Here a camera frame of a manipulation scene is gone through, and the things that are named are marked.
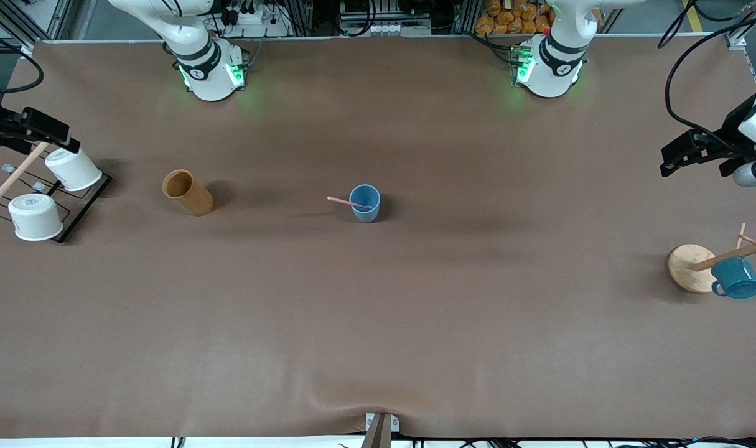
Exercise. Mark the wooden cylinder chopstick holder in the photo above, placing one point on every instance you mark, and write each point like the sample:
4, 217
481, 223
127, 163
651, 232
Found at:
197, 199

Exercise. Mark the aluminium frame profile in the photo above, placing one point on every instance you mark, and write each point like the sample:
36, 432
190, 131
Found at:
748, 31
35, 18

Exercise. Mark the pink chopstick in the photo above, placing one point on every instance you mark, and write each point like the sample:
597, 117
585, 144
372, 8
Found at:
340, 201

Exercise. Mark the white power strip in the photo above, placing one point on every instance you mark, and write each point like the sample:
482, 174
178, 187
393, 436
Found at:
253, 15

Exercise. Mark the brown table cover mat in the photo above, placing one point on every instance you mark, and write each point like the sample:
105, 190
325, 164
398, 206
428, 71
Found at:
378, 323

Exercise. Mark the teal enamel mug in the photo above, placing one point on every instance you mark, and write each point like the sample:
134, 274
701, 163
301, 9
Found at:
735, 277

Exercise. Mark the white connector block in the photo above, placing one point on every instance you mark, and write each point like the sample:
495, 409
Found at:
387, 28

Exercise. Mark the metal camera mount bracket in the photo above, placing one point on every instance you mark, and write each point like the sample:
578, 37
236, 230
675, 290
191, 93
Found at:
381, 429

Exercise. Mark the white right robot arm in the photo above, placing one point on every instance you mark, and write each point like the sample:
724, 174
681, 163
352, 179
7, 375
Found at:
203, 62

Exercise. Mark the white paper cup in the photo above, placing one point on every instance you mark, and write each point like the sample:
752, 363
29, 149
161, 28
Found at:
35, 216
73, 168

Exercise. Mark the wooden mug tree stand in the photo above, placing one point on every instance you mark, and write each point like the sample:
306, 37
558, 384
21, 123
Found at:
689, 267

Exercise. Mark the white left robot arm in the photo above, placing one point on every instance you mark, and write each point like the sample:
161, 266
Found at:
555, 62

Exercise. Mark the orange bag of snacks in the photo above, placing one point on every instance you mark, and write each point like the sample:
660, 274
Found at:
514, 18

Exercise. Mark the blue plastic cup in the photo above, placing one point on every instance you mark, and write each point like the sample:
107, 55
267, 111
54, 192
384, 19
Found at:
366, 208

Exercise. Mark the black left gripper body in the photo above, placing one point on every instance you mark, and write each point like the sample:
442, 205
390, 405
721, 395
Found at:
728, 138

